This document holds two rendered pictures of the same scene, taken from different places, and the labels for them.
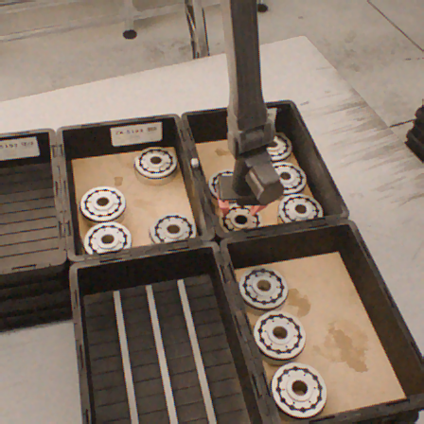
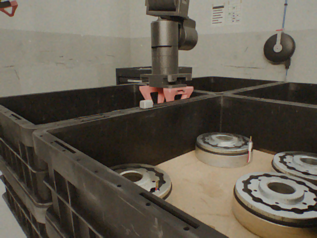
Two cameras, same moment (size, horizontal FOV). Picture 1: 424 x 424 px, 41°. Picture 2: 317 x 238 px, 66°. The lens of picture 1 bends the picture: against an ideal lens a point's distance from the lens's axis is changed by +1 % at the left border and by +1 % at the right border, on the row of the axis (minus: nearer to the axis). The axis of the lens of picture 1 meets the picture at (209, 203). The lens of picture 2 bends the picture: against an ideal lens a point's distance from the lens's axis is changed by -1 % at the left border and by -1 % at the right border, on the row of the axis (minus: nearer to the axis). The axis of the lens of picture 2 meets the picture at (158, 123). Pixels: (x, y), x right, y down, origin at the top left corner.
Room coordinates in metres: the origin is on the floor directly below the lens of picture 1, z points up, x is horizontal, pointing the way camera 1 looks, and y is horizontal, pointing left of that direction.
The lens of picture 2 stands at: (1.07, 0.41, 1.01)
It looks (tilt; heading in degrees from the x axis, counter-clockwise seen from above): 16 degrees down; 243
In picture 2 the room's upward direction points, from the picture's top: straight up
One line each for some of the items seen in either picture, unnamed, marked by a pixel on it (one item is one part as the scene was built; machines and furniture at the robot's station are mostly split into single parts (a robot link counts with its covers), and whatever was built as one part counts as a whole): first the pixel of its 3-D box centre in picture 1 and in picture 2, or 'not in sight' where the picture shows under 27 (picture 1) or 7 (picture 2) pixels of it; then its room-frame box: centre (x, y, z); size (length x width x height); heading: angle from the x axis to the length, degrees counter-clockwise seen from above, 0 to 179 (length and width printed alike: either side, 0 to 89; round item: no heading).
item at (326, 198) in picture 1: (256, 179); (107, 124); (0.93, -0.11, 0.87); 0.40 x 0.30 x 0.11; 16
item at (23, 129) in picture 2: (258, 164); (105, 101); (0.93, -0.11, 0.92); 0.40 x 0.30 x 0.02; 16
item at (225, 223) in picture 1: (240, 221); not in sight; (0.81, -0.07, 0.86); 0.10 x 0.10 x 0.01
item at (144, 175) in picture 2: (155, 160); (131, 178); (0.97, 0.14, 0.86); 0.05 x 0.05 x 0.01
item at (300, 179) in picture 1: (285, 177); not in sight; (0.95, -0.18, 0.86); 0.10 x 0.10 x 0.01
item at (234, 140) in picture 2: (173, 229); (224, 139); (0.77, 0.08, 0.86); 0.05 x 0.05 x 0.01
